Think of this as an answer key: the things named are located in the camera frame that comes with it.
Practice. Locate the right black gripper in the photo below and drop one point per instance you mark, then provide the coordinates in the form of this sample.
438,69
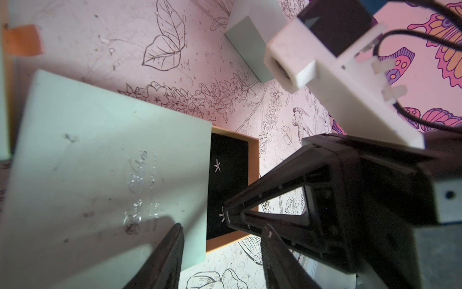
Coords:
411,208

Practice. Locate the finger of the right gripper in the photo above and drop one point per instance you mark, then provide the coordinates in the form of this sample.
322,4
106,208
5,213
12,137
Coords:
321,236
328,173

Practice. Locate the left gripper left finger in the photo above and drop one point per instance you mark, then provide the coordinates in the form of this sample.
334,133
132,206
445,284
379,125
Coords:
162,269

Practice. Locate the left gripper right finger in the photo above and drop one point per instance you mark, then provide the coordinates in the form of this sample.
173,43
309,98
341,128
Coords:
281,269

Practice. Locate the silver star earring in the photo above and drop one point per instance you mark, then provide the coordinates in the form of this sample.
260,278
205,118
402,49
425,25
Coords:
217,166
222,215

